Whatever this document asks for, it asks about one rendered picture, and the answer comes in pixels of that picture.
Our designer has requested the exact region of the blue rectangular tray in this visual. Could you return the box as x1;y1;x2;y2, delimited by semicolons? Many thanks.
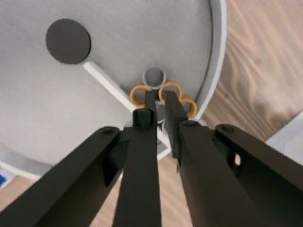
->
0;176;5;184

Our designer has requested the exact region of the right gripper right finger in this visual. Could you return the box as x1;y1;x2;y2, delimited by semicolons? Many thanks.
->
165;91;303;227

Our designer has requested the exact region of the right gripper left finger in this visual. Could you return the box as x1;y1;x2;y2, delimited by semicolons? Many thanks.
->
0;91;162;227

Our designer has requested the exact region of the bronze bushing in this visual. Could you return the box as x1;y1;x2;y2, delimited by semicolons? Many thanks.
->
180;96;197;118
130;84;150;109
158;81;182;105

